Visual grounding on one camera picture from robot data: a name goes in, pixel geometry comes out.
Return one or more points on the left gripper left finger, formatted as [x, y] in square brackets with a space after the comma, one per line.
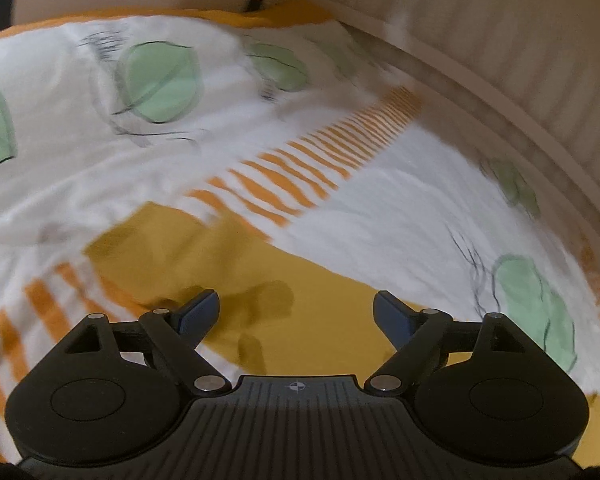
[174, 337]

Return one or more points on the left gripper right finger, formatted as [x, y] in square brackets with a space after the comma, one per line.
[417, 337]

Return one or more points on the mustard yellow knit sweater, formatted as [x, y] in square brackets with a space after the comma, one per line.
[279, 314]

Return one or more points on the white leaf-print duvet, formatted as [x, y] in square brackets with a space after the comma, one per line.
[300, 134]

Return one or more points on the beige wooden bed frame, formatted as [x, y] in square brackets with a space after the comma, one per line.
[529, 69]

